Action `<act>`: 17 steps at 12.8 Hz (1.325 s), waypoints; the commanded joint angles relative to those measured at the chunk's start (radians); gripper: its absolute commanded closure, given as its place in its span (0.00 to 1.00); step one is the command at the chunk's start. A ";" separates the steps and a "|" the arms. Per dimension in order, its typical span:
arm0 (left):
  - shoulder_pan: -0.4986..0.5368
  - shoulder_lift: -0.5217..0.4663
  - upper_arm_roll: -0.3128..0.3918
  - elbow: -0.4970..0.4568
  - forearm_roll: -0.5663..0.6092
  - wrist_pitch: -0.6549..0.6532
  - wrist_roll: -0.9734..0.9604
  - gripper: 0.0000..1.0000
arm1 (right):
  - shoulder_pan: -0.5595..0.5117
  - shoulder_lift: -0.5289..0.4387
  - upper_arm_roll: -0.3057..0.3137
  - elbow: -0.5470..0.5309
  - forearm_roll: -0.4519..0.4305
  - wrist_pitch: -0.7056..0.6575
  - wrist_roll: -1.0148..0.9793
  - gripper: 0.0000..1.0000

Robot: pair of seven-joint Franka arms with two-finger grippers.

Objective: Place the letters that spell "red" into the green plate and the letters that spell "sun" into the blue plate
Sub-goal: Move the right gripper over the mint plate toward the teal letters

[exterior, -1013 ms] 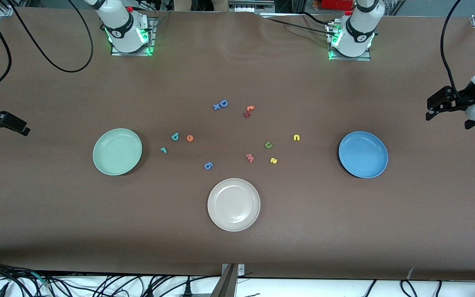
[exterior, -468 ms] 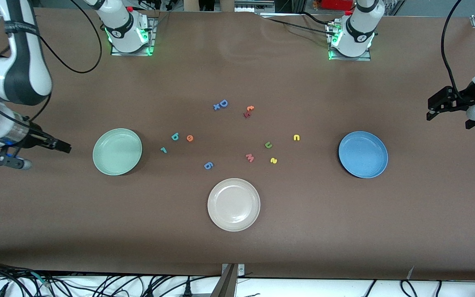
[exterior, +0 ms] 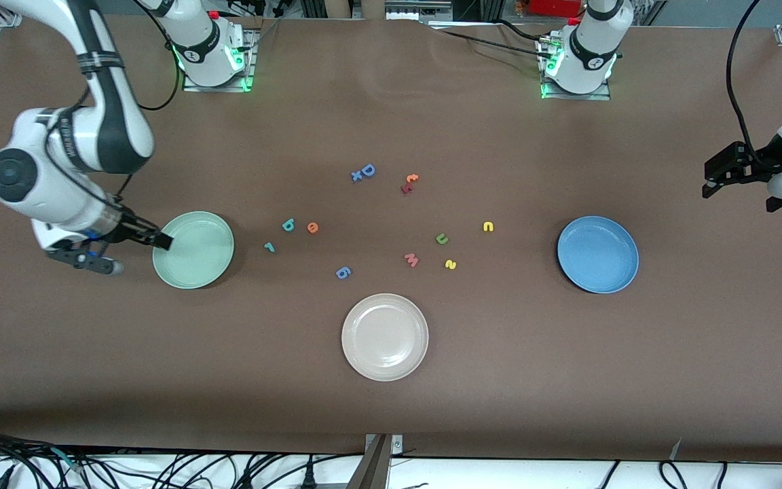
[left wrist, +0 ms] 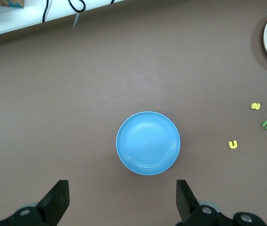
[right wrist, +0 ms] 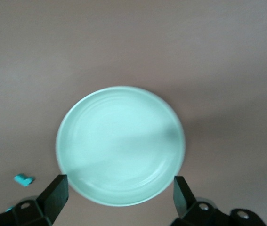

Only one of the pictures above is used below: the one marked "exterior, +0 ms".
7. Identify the light green plate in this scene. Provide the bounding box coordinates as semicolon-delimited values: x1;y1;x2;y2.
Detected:
152;211;236;290

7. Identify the blue plate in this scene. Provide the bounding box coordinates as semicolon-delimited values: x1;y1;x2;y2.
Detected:
557;215;640;295

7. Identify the brown table mat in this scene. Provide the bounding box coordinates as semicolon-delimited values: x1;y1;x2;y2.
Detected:
0;10;782;463

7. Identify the red box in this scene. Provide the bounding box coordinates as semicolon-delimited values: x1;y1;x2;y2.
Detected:
525;0;585;18

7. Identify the beige plate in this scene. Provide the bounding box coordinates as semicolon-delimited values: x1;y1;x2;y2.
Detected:
341;293;430;382

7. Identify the white power strip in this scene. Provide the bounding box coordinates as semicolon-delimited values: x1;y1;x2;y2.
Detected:
384;0;456;21

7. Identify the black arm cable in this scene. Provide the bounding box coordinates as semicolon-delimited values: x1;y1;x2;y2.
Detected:
75;0;183;201
726;0;766;165

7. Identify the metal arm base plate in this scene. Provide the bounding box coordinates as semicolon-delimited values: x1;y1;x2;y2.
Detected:
183;27;257;93
539;37;613;101

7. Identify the teal cable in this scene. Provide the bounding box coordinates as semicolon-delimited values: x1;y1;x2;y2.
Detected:
50;447;85;474

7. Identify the aluminium profile post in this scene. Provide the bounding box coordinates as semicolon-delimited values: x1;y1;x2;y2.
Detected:
347;433;404;489

